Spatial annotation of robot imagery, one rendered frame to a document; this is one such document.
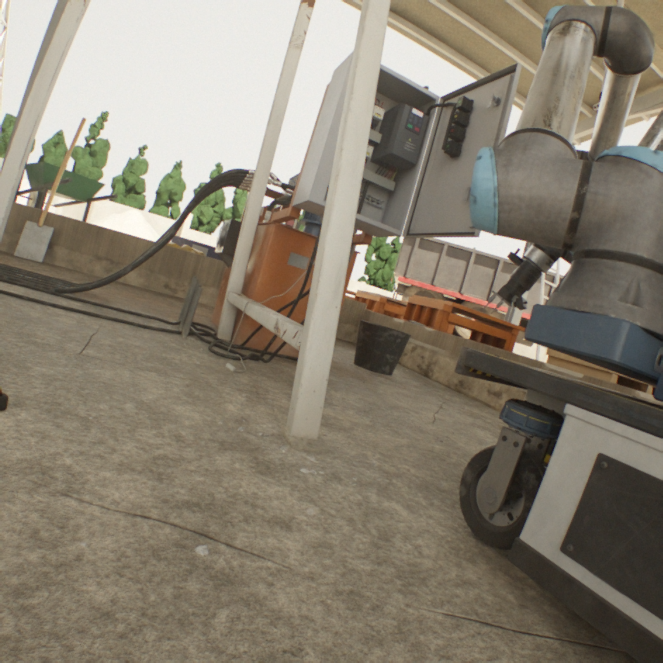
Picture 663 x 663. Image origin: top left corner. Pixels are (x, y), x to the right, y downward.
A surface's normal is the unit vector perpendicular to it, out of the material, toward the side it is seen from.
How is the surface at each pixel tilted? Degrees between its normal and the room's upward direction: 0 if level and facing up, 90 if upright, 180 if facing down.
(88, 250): 90
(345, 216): 80
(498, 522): 86
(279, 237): 90
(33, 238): 70
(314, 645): 0
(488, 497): 90
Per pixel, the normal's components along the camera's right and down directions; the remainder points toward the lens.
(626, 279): -0.32, -0.40
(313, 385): 0.38, 0.00
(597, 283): -0.61, -0.49
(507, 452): -0.86, -0.22
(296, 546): 0.28, -0.96
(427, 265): -0.21, 0.00
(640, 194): -0.48, -0.08
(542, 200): -0.54, 0.24
